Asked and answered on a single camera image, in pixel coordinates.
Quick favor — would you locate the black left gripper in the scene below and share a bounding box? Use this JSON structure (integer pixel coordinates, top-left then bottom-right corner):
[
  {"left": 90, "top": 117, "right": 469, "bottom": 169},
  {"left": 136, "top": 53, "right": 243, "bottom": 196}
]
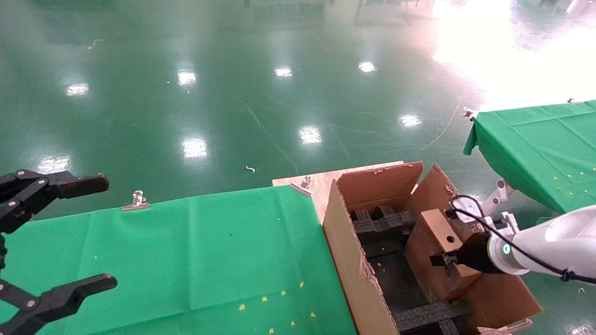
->
[{"left": 0, "top": 169, "right": 118, "bottom": 335}]

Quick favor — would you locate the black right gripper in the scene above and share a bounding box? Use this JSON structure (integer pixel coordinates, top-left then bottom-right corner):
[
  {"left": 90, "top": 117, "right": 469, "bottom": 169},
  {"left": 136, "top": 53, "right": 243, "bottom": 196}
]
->
[{"left": 429, "top": 231, "right": 494, "bottom": 276}]

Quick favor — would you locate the small cardboard box with hole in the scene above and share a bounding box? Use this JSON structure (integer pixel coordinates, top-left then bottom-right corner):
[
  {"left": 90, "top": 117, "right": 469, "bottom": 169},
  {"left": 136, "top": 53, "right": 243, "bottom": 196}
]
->
[{"left": 404, "top": 208, "right": 483, "bottom": 302}]

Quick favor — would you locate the large open cardboard carton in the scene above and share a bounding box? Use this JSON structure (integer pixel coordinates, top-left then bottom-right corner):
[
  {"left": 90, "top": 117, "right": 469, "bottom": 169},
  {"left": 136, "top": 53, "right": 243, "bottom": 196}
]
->
[{"left": 322, "top": 161, "right": 543, "bottom": 335}]

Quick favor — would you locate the black foam insert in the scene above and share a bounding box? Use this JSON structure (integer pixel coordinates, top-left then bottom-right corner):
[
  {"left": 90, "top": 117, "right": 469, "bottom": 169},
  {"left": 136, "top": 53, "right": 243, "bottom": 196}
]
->
[
  {"left": 350, "top": 204, "right": 420, "bottom": 246},
  {"left": 393, "top": 301, "right": 472, "bottom": 335}
]

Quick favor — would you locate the white metal stand foot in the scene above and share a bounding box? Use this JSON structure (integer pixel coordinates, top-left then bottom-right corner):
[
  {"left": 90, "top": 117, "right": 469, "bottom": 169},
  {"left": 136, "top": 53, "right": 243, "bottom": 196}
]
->
[{"left": 481, "top": 179, "right": 516, "bottom": 216}]

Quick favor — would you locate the wide green table cloth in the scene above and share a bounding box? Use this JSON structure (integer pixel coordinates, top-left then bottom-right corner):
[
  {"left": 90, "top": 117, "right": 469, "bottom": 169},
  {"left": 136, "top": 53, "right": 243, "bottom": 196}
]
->
[{"left": 0, "top": 185, "right": 357, "bottom": 335}]

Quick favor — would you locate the green side table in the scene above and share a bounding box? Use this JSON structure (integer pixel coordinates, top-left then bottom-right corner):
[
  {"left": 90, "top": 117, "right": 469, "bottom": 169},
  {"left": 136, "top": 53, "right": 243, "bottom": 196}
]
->
[{"left": 463, "top": 100, "right": 596, "bottom": 215}]

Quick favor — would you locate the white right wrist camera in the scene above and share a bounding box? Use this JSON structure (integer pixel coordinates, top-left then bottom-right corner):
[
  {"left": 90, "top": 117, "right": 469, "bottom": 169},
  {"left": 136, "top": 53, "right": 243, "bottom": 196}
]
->
[{"left": 450, "top": 195, "right": 486, "bottom": 223}]

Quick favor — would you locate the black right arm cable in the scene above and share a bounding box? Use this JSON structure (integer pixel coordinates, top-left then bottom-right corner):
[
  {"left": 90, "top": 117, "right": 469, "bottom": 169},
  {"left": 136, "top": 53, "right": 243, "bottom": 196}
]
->
[{"left": 446, "top": 194, "right": 596, "bottom": 285}]

